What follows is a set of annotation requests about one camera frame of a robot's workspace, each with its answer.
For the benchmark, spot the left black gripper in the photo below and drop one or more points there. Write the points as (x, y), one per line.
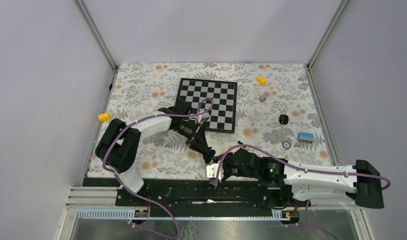
(197, 141)

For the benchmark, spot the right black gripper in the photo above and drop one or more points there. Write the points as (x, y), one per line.
(225, 175)

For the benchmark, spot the black earbud charging case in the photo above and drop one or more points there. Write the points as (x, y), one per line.
(283, 119)

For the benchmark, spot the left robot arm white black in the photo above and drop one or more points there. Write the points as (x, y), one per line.
(117, 148)

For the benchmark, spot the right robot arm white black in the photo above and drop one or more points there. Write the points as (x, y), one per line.
(359, 184)

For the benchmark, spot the blue grey lego block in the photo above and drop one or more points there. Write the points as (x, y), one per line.
(305, 137)

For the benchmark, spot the small grey block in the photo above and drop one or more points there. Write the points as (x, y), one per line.
(262, 98)

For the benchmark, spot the yellow block right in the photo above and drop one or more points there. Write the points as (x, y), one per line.
(261, 80)

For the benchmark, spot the yellow block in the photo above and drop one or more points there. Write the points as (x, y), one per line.
(104, 116)
(261, 80)

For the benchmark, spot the yellow block left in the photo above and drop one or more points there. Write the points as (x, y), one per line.
(104, 116)

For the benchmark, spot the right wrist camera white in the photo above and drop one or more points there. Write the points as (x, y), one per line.
(211, 171)

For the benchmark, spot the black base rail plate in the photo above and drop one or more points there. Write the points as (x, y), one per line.
(199, 199)

